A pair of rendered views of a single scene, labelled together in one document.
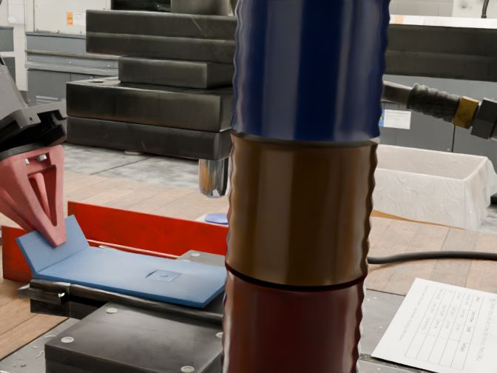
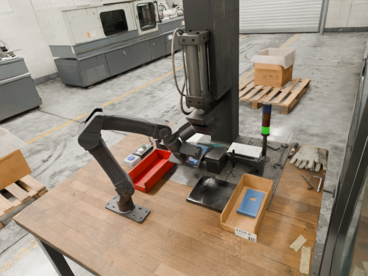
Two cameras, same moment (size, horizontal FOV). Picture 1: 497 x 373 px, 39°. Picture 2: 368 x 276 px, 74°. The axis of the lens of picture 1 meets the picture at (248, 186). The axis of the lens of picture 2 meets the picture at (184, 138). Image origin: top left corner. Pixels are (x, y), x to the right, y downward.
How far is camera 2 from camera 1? 1.16 m
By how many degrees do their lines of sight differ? 72
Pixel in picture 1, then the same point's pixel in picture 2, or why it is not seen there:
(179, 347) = (218, 149)
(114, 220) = (134, 170)
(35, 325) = (173, 184)
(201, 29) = (210, 113)
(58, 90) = not seen: outside the picture
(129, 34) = (206, 119)
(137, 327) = (212, 153)
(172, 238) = (145, 163)
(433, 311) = not seen: hidden behind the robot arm
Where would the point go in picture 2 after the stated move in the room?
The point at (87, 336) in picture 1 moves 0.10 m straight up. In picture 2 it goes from (216, 156) to (214, 138)
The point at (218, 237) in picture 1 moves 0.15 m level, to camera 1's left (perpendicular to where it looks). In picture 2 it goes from (151, 155) to (142, 174)
